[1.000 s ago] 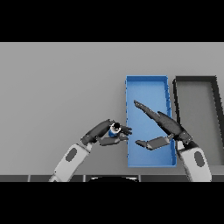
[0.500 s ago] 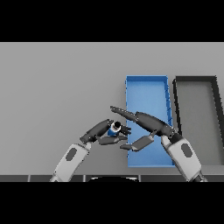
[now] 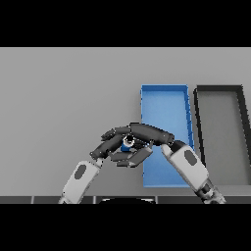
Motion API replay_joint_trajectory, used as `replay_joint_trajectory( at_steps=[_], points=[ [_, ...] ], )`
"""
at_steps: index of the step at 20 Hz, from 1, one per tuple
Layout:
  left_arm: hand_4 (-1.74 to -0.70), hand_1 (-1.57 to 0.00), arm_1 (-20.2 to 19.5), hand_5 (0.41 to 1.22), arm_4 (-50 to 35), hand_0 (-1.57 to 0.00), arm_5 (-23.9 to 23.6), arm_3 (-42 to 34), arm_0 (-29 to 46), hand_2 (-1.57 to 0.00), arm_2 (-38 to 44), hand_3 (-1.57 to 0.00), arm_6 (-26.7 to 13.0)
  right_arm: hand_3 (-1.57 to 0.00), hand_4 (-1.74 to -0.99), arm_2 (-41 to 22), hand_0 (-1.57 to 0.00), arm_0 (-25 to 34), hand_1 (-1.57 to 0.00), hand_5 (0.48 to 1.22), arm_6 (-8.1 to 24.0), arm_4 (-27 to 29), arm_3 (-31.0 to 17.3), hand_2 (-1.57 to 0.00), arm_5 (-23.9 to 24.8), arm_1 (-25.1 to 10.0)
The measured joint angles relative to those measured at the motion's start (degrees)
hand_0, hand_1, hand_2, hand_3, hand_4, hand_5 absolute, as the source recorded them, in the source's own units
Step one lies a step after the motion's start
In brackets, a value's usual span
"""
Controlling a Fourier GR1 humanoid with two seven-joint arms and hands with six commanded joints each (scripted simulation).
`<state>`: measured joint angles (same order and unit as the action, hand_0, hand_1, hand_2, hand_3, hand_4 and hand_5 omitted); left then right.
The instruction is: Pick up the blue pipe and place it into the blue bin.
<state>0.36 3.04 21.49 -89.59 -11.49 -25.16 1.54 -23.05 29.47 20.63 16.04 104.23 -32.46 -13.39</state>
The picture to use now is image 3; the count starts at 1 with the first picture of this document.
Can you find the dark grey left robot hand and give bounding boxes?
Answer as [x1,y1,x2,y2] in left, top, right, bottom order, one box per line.
[89,126,132,161]

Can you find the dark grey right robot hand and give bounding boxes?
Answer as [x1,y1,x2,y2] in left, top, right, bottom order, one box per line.
[109,123,186,169]

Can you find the blue bin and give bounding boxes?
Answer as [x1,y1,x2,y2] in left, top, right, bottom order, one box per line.
[139,83,196,188]

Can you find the blue pipe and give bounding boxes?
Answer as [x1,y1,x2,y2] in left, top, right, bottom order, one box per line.
[120,134,136,153]

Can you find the dark grey bin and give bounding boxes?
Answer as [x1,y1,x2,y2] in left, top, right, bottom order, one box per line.
[192,84,251,187]

